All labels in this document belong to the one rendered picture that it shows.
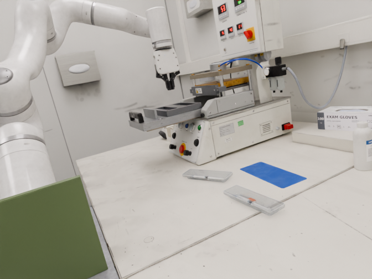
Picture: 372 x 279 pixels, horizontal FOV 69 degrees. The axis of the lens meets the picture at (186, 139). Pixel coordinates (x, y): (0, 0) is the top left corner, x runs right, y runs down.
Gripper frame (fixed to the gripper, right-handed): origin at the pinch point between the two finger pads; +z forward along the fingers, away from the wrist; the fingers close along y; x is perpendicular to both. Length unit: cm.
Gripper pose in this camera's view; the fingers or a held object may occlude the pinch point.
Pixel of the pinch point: (170, 84)
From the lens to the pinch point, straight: 122.0
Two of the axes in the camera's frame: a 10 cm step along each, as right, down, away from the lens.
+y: 8.8, -2.7, 3.9
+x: -4.4, -1.4, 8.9
